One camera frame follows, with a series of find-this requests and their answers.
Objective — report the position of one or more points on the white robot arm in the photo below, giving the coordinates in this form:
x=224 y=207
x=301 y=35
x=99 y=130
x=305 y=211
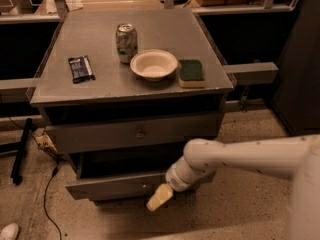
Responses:
x=295 y=158

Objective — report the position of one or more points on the grey drawer cabinet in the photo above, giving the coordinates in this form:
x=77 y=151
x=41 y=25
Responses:
x=117 y=94

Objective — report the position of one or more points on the white cloth on counter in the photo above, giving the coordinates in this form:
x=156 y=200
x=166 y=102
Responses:
x=74 y=4

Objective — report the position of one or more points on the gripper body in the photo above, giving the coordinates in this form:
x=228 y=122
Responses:
x=174 y=179

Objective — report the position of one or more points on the white paper bowl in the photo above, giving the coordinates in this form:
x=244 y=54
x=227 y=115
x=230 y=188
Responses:
x=153 y=64

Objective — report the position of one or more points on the grey drawer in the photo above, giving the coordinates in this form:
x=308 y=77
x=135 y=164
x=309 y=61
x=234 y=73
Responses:
x=106 y=176
x=131 y=133

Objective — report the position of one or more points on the grey top drawer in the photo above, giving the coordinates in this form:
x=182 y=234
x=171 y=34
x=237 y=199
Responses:
x=131 y=133

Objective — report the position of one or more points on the dark blue snack packet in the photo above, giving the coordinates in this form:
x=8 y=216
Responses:
x=80 y=69

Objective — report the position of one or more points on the green silver soda can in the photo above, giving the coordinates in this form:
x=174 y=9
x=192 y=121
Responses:
x=126 y=42

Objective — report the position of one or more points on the black bar on floor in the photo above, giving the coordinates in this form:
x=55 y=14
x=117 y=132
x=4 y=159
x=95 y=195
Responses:
x=15 y=173

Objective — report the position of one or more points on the grey right rail beam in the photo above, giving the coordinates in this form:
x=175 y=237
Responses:
x=252 y=73

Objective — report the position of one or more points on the grey left rail beam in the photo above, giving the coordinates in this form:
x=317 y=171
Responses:
x=17 y=90

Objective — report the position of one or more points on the white shoe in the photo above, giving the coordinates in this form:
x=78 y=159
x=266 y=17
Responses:
x=10 y=232

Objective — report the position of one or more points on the green yellow sponge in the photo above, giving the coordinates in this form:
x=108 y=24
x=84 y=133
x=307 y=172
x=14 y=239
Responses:
x=190 y=74

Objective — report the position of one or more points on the white power strip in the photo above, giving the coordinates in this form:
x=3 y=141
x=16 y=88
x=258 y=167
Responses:
x=45 y=142

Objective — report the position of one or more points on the grey rail beam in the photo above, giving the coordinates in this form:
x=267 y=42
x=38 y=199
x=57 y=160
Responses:
x=17 y=90
x=252 y=73

